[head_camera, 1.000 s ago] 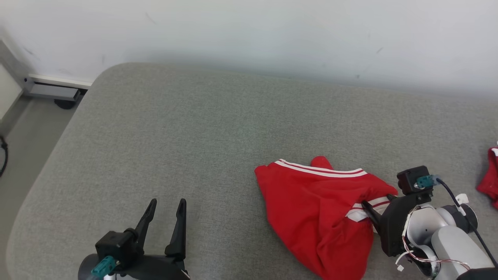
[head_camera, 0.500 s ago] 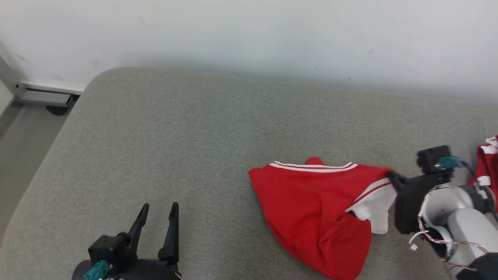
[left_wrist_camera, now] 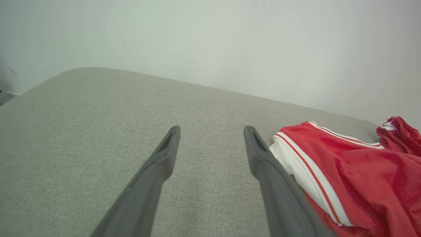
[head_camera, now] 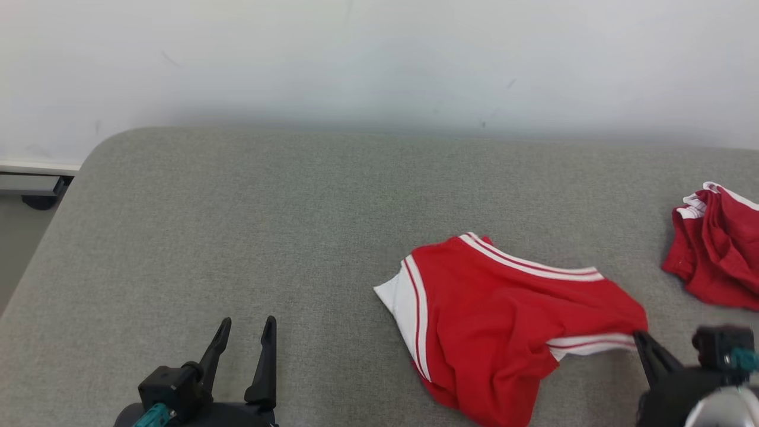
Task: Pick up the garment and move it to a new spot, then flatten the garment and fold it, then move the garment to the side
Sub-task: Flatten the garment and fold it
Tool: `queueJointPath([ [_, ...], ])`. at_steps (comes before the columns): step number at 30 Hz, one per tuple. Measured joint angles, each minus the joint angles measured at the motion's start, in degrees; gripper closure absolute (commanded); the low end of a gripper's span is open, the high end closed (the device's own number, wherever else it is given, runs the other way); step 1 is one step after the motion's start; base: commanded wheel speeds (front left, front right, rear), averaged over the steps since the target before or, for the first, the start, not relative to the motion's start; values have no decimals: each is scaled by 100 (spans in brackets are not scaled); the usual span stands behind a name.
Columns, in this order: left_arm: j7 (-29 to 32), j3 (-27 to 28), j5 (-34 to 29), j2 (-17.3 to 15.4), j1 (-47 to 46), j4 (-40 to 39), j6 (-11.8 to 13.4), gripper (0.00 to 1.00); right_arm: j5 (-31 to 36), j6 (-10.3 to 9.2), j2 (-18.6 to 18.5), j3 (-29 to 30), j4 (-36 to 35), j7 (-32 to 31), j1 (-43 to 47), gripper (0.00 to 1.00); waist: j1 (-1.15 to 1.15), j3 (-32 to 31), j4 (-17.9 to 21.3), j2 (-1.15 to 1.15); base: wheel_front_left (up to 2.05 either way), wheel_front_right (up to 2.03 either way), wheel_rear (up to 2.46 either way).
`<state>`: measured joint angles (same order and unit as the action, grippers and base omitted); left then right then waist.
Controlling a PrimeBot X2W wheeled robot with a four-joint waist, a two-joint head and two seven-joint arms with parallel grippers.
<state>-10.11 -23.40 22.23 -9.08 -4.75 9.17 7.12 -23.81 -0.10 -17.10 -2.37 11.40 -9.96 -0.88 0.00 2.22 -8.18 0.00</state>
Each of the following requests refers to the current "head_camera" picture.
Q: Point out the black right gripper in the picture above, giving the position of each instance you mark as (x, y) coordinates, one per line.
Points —
(670, 397)

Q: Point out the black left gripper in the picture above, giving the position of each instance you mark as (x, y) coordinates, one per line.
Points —
(231, 416)

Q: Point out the red shorts with white stripe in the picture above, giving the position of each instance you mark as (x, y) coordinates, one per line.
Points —
(723, 249)

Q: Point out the red jersey with white trim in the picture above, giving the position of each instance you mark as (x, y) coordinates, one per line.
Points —
(498, 314)

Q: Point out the white baseboard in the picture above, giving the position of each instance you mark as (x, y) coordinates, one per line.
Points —
(35, 167)

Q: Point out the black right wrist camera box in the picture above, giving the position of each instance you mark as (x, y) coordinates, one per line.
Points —
(714, 347)

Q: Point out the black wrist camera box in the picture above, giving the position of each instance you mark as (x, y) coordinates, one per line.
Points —
(714, 347)
(169, 385)

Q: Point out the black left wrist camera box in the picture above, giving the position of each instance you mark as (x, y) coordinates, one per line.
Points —
(169, 385)

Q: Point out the black frame foot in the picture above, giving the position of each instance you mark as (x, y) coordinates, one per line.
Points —
(40, 202)

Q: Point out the grey metal frame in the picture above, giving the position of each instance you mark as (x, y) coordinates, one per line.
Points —
(29, 184)

